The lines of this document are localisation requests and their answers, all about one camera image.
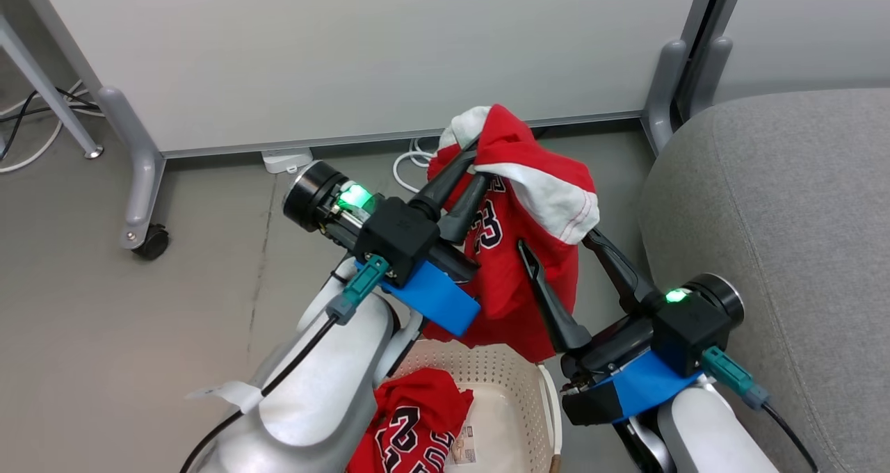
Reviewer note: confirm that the black caster wheel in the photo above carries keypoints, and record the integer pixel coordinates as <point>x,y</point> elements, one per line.
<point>153,243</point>

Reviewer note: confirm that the grey partition foot with caster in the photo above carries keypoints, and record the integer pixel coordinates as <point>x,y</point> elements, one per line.
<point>142,174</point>

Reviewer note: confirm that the grey table leg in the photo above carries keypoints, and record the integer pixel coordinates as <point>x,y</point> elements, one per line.
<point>42,83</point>

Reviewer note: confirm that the grey fabric sofa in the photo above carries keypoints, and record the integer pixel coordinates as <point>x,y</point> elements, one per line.
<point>779,236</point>

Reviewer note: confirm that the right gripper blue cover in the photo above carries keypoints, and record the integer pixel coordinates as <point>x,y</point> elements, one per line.
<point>626,389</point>

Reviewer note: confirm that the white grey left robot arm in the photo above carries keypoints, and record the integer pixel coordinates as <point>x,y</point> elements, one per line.
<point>313,403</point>

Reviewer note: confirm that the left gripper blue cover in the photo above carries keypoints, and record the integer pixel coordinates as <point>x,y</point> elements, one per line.
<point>434,299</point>

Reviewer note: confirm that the cream perforated laundry basket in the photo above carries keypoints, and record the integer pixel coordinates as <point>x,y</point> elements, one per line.
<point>507,389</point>

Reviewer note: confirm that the red and white 23 jersey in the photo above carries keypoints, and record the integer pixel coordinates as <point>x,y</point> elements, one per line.
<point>514,285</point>

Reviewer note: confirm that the narrow white partition panel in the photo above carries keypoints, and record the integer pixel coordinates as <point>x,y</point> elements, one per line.
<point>806,28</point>

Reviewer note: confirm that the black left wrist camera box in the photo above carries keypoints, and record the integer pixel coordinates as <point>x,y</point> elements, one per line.
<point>400,240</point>

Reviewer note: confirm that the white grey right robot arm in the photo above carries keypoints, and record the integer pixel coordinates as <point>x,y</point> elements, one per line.
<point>702,431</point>

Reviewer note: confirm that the large white partition panel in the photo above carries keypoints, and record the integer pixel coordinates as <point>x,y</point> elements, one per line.
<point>361,49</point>

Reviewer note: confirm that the white power adapter box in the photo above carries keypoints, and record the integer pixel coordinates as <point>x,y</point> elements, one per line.
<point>286,160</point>

